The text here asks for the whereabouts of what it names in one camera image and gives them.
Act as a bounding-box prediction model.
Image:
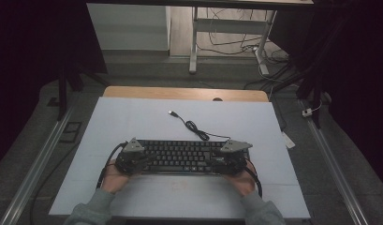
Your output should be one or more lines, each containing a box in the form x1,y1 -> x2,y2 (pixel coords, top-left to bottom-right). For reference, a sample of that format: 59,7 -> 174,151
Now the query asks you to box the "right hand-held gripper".
210,139 -> 254,176

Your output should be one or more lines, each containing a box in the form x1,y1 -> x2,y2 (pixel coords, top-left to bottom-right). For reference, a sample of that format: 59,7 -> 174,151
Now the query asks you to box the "right hand-held gripper cable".
243,158 -> 264,199

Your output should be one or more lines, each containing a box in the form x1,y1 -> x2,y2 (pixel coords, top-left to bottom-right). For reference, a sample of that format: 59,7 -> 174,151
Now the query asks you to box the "black computer keyboard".
129,139 -> 251,175

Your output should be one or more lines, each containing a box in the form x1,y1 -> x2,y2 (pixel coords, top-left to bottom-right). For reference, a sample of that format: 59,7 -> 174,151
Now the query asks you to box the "black keyboard cable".
168,110 -> 231,142

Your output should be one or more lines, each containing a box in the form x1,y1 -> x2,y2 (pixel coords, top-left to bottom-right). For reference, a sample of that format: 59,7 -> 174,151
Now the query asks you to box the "aluminium rail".
0,101 -> 79,225
300,99 -> 371,225

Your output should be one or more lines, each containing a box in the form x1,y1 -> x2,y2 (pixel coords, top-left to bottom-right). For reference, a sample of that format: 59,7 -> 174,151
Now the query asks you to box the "black floor plate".
59,121 -> 83,144

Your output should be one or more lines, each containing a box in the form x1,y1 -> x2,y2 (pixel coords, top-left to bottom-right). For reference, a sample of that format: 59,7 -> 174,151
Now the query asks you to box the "white paper tag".
281,130 -> 297,149

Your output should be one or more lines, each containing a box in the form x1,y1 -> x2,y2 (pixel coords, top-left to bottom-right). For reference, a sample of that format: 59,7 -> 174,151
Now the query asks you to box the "person's left hand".
100,159 -> 131,195

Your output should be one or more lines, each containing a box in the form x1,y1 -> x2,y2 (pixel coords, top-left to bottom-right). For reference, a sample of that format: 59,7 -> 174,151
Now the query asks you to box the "tangle of black floor cables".
197,7 -> 301,92

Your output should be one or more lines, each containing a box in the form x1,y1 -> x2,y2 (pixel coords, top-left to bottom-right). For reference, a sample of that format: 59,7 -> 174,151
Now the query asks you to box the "wooden table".
103,85 -> 270,103

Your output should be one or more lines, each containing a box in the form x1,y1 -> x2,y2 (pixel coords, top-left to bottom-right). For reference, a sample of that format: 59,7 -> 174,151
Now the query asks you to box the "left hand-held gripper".
114,137 -> 156,175

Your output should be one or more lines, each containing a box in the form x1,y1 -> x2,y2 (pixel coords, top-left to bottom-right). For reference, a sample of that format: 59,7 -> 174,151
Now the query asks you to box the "hand-held gripper cable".
96,141 -> 128,190
243,158 -> 264,199

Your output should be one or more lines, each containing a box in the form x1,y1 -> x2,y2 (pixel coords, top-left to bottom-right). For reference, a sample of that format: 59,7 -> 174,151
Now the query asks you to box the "white frame desk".
85,0 -> 315,76

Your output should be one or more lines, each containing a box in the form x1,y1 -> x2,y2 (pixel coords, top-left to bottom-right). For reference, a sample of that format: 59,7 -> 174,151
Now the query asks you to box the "white table cover board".
49,97 -> 311,219

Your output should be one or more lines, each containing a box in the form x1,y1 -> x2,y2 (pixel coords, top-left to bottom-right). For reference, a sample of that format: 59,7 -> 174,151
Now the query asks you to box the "person's right hand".
224,170 -> 258,198

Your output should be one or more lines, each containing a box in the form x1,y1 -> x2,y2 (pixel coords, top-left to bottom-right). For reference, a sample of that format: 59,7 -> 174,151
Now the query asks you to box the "left hand-held gripper cable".
96,141 -> 128,190

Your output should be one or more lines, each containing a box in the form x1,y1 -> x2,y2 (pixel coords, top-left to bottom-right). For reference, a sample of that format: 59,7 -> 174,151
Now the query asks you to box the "dark curtain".
0,0 -> 109,172
268,0 -> 383,191

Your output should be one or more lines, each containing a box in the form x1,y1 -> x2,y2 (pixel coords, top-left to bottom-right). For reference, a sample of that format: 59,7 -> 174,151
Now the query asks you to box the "black stand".
295,60 -> 325,129
55,60 -> 110,122

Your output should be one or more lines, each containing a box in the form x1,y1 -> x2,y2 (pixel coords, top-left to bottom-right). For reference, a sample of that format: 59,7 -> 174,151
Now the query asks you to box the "white cabinet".
86,3 -> 171,52

